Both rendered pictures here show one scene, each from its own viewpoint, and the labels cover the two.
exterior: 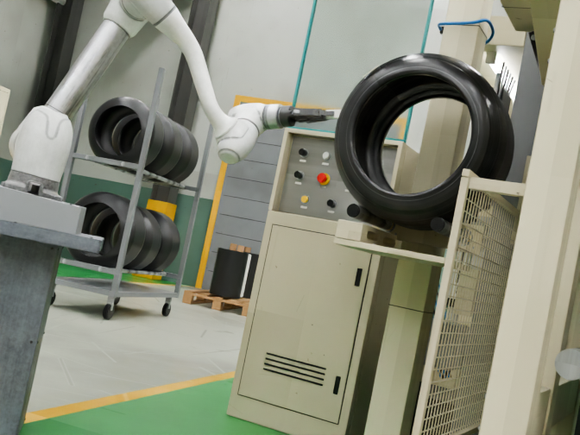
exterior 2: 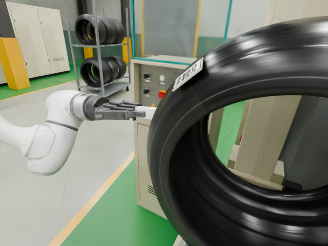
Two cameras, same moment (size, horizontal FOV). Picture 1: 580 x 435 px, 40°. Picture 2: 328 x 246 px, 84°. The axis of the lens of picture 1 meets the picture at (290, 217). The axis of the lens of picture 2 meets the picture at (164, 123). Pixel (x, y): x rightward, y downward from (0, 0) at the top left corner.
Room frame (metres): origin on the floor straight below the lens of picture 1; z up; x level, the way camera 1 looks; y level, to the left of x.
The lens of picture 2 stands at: (2.25, -0.13, 1.42)
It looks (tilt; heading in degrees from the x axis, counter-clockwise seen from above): 26 degrees down; 0
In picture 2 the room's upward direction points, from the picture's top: 2 degrees clockwise
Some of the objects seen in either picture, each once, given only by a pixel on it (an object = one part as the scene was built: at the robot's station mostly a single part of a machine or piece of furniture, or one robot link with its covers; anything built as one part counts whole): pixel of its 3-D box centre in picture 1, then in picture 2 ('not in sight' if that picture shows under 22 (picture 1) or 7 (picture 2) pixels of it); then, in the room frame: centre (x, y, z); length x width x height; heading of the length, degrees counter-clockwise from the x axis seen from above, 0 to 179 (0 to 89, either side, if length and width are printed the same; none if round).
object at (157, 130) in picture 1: (135, 197); (104, 54); (6.56, 1.29, 0.96); 1.30 x 0.62 x 1.92; 166
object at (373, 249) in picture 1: (405, 255); not in sight; (2.62, -0.40, 0.80); 0.37 x 0.36 x 0.02; 63
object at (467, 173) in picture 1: (480, 318); not in sight; (2.26, -0.59, 0.65); 0.90 x 0.02 x 0.70; 153
